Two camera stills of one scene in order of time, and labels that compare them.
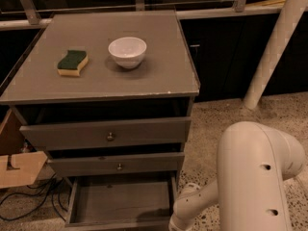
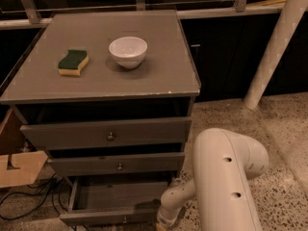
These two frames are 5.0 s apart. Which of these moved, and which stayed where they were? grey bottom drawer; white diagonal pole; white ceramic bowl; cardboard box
Moved: grey bottom drawer
Stayed: white ceramic bowl; white diagonal pole; cardboard box
